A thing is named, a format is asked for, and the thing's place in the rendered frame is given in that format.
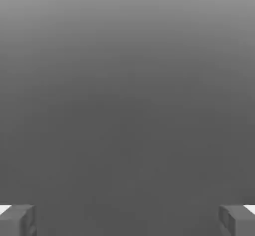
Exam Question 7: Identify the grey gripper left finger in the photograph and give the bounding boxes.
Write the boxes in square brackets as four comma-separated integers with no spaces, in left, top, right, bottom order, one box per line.
[0,204,37,236]

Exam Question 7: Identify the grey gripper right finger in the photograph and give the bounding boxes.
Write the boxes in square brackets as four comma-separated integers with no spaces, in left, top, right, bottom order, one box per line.
[218,204,255,236]

